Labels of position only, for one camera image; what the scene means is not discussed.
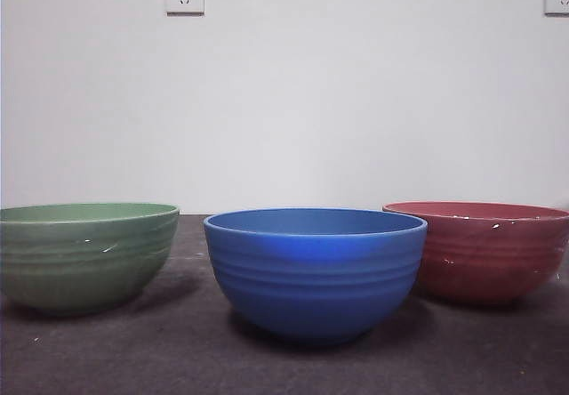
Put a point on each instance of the red ribbed bowl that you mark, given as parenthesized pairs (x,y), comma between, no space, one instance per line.
(489,257)

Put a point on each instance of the green ribbed bowl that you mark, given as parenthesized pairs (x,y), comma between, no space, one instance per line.
(80,261)

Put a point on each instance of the blue ribbed bowl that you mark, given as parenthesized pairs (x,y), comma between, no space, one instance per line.
(315,292)

